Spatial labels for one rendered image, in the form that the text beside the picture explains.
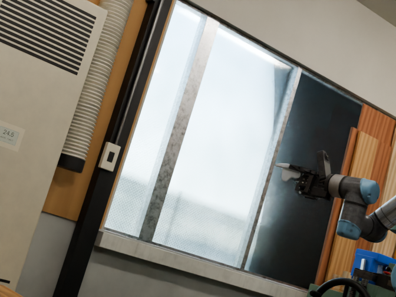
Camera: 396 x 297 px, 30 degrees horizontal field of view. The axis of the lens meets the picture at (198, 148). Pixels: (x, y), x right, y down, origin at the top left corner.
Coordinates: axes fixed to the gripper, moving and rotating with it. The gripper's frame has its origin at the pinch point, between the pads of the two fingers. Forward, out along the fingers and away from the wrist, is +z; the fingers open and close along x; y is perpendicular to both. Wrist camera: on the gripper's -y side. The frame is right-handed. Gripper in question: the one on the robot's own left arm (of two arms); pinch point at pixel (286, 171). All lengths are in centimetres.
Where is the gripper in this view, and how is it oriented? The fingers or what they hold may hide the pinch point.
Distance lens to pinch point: 256.0
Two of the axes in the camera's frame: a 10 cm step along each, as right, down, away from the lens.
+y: -3.7, 9.0, -2.4
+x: 5.9, 4.3, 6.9
